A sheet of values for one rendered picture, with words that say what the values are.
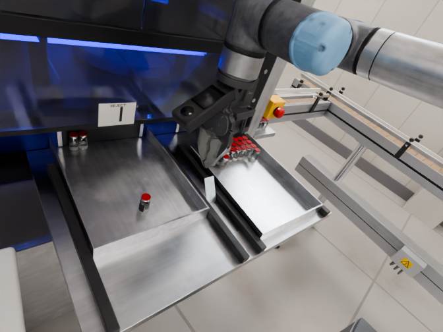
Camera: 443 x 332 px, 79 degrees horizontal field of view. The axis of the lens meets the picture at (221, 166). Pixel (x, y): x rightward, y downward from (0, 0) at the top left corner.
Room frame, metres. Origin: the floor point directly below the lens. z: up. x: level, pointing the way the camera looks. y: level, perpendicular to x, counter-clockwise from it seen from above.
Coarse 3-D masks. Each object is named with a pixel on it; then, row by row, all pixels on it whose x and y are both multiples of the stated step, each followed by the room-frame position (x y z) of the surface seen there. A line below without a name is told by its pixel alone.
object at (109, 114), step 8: (104, 104) 0.50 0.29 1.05; (112, 104) 0.51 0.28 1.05; (120, 104) 0.52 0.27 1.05; (128, 104) 0.54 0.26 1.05; (104, 112) 0.50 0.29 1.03; (112, 112) 0.51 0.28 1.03; (128, 112) 0.54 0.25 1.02; (104, 120) 0.50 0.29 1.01; (112, 120) 0.51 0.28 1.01; (128, 120) 0.54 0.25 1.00
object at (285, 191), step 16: (256, 144) 0.83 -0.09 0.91; (240, 160) 0.74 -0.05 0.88; (256, 160) 0.77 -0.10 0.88; (272, 160) 0.77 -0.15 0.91; (224, 176) 0.63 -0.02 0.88; (240, 176) 0.66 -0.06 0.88; (256, 176) 0.69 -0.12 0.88; (272, 176) 0.72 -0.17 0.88; (288, 176) 0.72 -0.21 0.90; (224, 192) 0.54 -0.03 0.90; (240, 192) 0.58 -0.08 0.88; (256, 192) 0.61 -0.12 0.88; (272, 192) 0.64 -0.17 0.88; (288, 192) 0.67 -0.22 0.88; (304, 192) 0.67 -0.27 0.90; (240, 208) 0.49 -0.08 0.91; (256, 208) 0.55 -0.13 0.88; (272, 208) 0.57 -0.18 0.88; (288, 208) 0.60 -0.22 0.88; (304, 208) 0.63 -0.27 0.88; (256, 224) 0.49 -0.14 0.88; (272, 224) 0.51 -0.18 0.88; (288, 224) 0.52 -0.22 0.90
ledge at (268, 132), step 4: (268, 128) 1.04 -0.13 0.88; (256, 132) 0.97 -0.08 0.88; (260, 132) 0.98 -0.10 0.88; (264, 132) 0.99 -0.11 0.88; (268, 132) 1.00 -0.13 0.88; (272, 132) 1.02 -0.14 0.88; (256, 136) 0.94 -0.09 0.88; (260, 136) 0.96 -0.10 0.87; (264, 136) 0.98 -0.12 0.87; (268, 136) 1.00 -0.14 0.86
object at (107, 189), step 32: (64, 160) 0.45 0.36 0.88; (96, 160) 0.49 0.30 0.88; (128, 160) 0.54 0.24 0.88; (160, 160) 0.59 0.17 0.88; (96, 192) 0.40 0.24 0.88; (128, 192) 0.43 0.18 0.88; (160, 192) 0.47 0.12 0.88; (192, 192) 0.49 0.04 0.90; (96, 224) 0.32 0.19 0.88; (128, 224) 0.35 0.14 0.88; (160, 224) 0.36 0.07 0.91; (96, 256) 0.26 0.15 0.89
